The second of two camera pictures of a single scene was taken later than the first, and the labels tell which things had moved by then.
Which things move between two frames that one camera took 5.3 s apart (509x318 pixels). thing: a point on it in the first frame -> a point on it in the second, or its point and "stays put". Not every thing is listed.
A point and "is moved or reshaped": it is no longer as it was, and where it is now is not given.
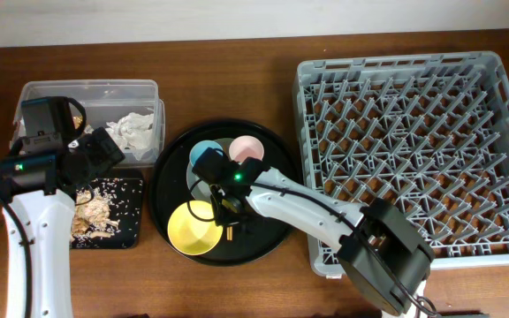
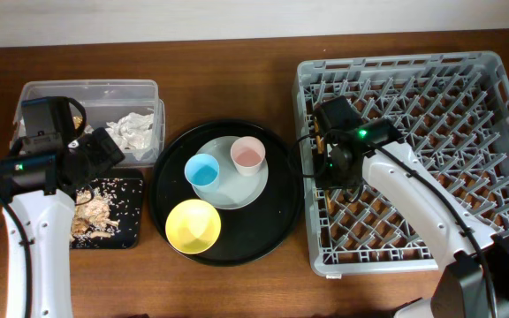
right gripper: [219, 209] -> [323, 177]
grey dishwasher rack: [440, 135] stays put
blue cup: [200, 147] is moved or reshaped
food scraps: [92, 216] stays put
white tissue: [137, 133] stays put
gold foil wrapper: [77, 121] stays put
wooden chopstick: [229, 233] -> [320, 141]
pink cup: [244, 147] stays put
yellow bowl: [192, 228] stays put
